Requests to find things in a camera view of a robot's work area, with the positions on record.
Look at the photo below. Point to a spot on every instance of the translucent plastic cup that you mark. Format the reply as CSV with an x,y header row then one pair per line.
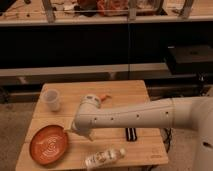
x,y
51,98

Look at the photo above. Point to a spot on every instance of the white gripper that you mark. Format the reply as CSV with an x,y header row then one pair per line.
x,y
83,134

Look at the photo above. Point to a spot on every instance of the wooden folding table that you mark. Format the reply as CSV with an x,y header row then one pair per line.
x,y
148,149

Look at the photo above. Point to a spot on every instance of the orange carrot toy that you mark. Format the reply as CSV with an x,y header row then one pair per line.
x,y
104,97

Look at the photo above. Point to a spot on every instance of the black box on shelf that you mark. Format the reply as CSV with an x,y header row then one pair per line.
x,y
190,59

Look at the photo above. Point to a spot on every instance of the black striped rectangular case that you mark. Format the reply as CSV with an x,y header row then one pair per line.
x,y
131,134

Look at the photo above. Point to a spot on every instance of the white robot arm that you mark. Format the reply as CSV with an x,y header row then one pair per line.
x,y
194,113

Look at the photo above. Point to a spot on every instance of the clear plastic bottle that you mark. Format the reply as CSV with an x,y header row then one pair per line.
x,y
103,158

